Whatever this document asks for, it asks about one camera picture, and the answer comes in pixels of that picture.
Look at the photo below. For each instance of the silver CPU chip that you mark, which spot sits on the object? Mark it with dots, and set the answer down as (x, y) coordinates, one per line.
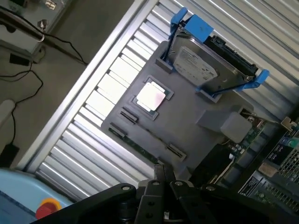
(150, 98)

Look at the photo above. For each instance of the red emergency stop button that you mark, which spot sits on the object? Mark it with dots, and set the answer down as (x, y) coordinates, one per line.
(47, 208)

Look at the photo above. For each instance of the green RAM stick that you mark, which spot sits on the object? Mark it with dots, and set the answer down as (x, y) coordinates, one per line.
(142, 149)

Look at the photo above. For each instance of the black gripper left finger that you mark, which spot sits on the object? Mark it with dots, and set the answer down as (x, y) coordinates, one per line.
(149, 200)

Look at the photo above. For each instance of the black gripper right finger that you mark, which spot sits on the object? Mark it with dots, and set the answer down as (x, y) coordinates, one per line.
(187, 203)

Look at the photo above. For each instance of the green server motherboard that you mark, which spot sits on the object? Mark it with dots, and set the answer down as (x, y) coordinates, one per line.
(280, 163)

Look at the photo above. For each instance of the green graphics card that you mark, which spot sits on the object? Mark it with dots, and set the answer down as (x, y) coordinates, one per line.
(253, 135)

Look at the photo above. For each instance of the grey plastic parts rack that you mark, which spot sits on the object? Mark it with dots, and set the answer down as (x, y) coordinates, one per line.
(187, 116)

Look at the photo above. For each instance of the black floor box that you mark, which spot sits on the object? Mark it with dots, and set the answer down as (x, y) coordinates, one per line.
(8, 155)

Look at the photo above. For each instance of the grey metal cabinet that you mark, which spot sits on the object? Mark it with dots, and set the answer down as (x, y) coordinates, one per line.
(21, 23)

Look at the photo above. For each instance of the silver hard disk drive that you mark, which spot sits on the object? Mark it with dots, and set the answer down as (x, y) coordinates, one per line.
(198, 63)

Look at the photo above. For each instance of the black power adapter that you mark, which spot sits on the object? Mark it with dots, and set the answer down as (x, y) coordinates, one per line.
(18, 59)

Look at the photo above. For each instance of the light blue teach pendant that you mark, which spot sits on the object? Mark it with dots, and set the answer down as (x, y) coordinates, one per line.
(16, 193)

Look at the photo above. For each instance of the blue plastic disk caddy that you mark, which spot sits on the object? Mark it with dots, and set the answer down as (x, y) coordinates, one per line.
(201, 26)

